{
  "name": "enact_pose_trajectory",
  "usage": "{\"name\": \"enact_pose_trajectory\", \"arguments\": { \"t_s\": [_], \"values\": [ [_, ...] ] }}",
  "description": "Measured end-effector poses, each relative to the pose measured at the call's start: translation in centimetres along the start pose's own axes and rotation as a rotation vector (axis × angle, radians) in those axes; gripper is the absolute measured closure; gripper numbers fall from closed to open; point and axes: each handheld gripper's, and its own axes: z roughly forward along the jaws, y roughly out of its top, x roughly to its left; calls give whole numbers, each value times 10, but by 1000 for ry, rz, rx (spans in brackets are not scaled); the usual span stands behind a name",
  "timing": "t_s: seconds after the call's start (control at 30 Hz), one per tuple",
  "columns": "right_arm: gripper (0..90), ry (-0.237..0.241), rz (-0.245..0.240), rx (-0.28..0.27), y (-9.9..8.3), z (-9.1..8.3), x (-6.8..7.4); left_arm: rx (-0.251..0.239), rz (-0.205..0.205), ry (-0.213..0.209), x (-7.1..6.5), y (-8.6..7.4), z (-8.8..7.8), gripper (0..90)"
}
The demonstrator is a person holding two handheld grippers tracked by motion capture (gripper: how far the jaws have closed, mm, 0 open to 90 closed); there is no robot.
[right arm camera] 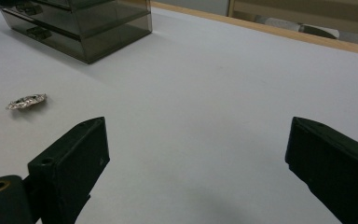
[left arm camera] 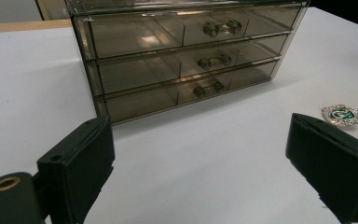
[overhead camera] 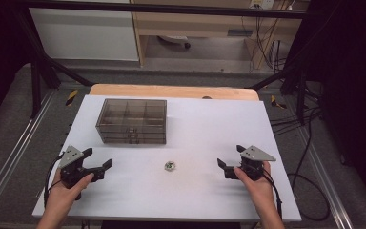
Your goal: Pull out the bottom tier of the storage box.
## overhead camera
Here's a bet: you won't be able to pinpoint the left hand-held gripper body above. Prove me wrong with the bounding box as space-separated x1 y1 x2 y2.
57 145 106 201

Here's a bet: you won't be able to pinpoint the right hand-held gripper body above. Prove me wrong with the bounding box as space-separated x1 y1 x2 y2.
224 144 277 182

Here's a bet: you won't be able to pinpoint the smoky transparent drawer box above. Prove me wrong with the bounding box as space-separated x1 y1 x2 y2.
95 98 168 145

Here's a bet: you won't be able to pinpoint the person's right hand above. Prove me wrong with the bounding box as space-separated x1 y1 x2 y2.
233 160 276 212

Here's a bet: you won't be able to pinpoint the person's left hand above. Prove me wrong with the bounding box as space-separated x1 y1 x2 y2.
45 168 95 219

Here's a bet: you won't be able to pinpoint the wooden table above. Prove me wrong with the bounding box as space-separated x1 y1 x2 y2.
88 83 261 102

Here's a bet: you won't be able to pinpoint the white cabinet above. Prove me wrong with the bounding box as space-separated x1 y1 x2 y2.
29 7 140 62

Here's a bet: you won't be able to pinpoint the chair base with caster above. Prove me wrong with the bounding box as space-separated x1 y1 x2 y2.
156 34 192 50

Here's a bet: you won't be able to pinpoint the wooden desk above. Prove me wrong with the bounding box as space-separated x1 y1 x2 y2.
130 0 311 69

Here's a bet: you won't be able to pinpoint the white power strip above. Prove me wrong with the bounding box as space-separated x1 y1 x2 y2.
249 0 276 10

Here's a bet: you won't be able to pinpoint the left hand-held gripper cable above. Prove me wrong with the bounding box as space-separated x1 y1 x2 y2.
43 152 66 208

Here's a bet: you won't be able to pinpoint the aluminium floor rail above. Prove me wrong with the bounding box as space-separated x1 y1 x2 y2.
0 90 57 218
294 126 355 229

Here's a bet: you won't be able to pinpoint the black floor cable bundle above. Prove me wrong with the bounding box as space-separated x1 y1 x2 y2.
269 105 324 137

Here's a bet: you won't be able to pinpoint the black metal frame strut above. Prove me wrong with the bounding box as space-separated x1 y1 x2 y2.
249 60 310 126
14 6 95 119

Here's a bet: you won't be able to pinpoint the black floor cable loop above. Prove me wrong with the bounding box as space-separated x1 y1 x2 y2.
286 172 332 222

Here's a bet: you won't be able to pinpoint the hanging desk cables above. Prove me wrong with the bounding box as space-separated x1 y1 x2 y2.
240 12 295 73

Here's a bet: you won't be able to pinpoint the black horizontal frame bar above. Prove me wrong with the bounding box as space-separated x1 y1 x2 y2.
15 0 309 20

